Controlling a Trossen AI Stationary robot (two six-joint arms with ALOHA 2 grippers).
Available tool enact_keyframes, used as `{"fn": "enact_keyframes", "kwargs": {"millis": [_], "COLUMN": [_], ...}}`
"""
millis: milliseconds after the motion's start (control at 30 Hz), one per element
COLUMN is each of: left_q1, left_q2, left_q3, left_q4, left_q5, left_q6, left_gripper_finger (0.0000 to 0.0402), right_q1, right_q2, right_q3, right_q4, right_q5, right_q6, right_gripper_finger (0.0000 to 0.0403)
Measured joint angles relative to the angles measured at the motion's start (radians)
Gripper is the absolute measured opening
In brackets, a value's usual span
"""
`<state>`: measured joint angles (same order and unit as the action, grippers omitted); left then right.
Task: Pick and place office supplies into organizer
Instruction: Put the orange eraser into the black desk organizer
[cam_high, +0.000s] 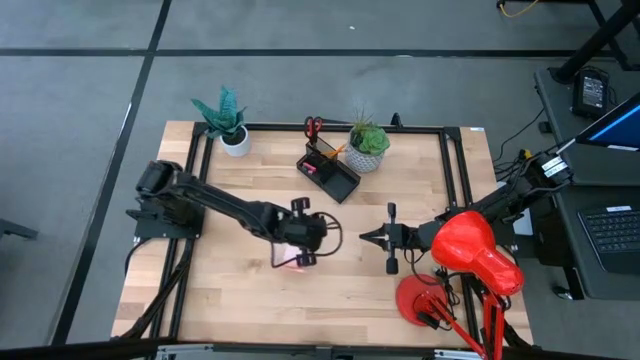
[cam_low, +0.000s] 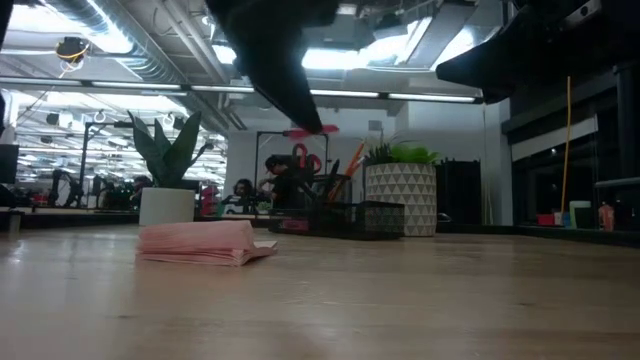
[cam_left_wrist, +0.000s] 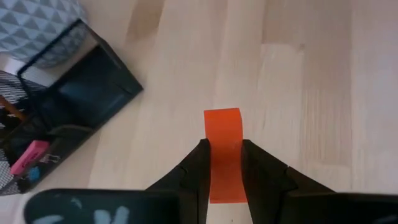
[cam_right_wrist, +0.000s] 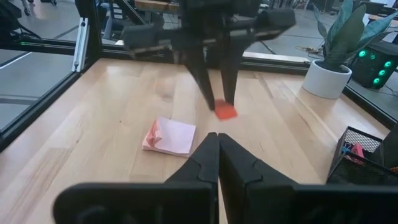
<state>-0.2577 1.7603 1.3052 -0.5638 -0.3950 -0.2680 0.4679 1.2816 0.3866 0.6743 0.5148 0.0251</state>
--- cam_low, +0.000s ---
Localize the red-handled scissors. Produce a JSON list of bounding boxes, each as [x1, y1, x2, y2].
[[292, 143, 323, 174]]

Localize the black mesh desk organizer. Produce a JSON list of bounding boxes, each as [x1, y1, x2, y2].
[[267, 172, 406, 241]]

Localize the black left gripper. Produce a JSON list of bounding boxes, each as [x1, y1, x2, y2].
[[207, 0, 341, 135]]

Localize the long ceiling light strip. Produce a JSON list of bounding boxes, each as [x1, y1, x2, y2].
[[0, 77, 476, 104]]

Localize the black cabinet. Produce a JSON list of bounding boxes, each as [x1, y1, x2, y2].
[[435, 158, 484, 226]]

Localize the black background monitor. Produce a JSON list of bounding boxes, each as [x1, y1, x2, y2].
[[0, 144, 20, 185]]

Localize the orange bottle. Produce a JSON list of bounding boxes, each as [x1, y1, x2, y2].
[[598, 202, 616, 232]]

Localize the snake plant in white pot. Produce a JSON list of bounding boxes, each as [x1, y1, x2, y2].
[[127, 109, 209, 227]]

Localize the black gantry frame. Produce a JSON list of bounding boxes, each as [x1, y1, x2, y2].
[[79, 121, 132, 209], [253, 130, 331, 201]]

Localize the yellow hanging cable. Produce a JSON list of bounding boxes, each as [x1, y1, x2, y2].
[[559, 75, 574, 214]]

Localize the person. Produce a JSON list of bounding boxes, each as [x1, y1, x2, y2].
[[263, 154, 302, 209], [232, 178, 257, 202]]

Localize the hanging black cable reel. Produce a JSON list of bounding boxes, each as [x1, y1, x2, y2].
[[54, 35, 92, 66]]

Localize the green background object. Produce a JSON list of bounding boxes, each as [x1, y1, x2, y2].
[[219, 195, 252, 216]]

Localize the red background machine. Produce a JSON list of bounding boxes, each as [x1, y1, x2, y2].
[[199, 184, 222, 217]]

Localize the pink sticky note pad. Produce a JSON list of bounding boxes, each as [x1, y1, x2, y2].
[[136, 220, 279, 268]]

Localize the orange-red eraser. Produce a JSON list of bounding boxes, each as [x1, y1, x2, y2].
[[286, 124, 341, 141]]

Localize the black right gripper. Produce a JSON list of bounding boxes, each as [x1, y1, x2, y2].
[[435, 0, 640, 105]]

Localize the succulent in patterned white pot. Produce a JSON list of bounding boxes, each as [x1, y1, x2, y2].
[[363, 132, 440, 238]]

